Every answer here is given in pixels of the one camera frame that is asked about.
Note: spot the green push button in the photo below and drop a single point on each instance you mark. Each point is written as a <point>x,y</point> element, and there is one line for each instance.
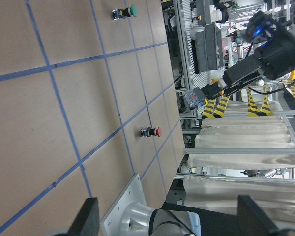
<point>125,13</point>

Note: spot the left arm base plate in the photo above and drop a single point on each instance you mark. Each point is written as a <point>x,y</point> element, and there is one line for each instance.
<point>129,214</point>

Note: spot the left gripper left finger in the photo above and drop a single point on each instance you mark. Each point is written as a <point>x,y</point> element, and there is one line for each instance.
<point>86,222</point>

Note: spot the red push button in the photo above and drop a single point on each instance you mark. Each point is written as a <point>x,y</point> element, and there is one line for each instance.
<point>150,131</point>

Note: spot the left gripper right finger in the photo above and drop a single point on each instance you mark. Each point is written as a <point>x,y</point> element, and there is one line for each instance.
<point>252,221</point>

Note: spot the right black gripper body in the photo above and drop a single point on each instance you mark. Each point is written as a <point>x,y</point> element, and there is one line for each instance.
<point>277,56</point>

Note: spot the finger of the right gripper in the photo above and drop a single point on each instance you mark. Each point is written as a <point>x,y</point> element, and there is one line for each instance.
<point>242,85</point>
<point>244,70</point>

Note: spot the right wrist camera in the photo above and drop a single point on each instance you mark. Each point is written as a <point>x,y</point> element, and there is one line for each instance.
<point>261,28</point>

